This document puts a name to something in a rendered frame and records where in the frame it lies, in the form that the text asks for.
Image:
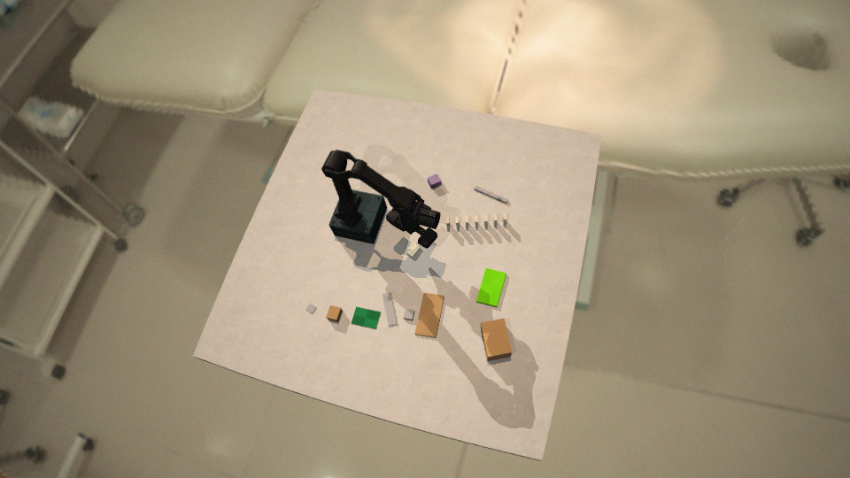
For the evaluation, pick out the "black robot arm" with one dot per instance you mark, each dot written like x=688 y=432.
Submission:
x=402 y=199

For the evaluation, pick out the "tan flat board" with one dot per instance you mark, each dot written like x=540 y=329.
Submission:
x=429 y=315

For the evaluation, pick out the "purple rectangular block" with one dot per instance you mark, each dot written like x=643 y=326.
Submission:
x=434 y=181

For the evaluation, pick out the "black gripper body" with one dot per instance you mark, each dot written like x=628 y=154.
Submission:
x=427 y=237

